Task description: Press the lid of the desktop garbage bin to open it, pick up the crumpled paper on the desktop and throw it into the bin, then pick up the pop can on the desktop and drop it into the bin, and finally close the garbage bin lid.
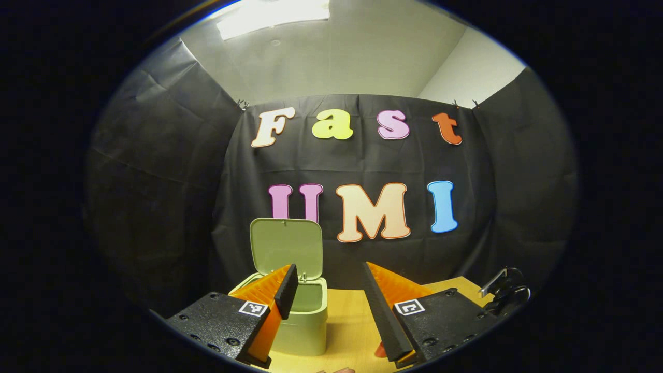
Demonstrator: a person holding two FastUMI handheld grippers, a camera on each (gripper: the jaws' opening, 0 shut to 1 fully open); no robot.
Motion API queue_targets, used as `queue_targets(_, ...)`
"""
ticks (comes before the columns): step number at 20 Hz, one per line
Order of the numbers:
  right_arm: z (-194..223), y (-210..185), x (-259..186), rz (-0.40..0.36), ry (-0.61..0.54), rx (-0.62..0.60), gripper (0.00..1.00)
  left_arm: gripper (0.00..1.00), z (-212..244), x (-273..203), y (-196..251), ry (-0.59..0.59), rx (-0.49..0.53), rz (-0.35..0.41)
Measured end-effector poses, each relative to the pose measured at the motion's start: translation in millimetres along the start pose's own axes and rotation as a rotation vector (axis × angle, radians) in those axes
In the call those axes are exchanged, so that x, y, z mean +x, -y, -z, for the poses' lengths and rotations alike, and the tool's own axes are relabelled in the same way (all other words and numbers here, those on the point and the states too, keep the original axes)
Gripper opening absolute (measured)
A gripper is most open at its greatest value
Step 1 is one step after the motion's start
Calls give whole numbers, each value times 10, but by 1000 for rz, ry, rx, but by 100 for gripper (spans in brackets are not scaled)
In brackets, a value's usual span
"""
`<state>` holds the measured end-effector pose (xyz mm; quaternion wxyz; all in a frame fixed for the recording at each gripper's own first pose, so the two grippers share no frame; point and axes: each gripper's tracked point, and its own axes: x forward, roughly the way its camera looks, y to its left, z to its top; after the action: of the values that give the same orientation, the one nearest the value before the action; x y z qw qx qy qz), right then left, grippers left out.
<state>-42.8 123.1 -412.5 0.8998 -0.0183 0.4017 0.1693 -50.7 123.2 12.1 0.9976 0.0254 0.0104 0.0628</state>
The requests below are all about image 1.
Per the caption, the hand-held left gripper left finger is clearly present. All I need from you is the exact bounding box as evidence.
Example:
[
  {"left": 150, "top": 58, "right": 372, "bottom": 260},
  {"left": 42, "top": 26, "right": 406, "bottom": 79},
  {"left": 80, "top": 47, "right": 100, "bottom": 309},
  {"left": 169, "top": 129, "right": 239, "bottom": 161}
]
[{"left": 165, "top": 263, "right": 300, "bottom": 369}]

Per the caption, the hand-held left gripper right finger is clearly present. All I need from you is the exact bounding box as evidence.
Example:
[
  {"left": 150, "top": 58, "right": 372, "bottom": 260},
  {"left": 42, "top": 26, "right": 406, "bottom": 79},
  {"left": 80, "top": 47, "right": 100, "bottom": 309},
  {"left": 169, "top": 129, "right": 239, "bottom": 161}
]
[{"left": 362, "top": 261, "right": 499, "bottom": 369}]

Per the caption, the pale green garbage bin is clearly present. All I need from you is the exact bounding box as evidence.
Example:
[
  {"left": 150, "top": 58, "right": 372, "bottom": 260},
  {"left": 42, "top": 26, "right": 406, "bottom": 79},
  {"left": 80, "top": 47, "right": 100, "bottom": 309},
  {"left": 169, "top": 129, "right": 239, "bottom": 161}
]
[{"left": 228, "top": 218, "right": 329, "bottom": 357}]

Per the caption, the wooden desktop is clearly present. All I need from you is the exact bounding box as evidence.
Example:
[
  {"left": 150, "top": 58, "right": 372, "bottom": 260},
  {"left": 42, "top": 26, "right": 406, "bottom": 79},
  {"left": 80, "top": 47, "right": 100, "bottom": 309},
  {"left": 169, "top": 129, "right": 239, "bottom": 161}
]
[{"left": 259, "top": 276, "right": 494, "bottom": 373}]

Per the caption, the black backdrop cloth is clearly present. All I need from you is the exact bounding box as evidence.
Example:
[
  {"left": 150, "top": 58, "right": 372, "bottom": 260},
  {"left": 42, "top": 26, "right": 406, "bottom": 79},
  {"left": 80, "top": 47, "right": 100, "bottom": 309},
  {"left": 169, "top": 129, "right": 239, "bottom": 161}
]
[{"left": 85, "top": 39, "right": 580, "bottom": 312}]

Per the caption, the ceiling light panel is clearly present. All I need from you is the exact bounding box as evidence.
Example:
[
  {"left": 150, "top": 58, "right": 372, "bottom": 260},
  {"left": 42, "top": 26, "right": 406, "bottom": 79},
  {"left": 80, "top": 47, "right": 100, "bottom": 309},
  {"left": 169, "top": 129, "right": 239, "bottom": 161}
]
[{"left": 217, "top": 0, "right": 330, "bottom": 41}]

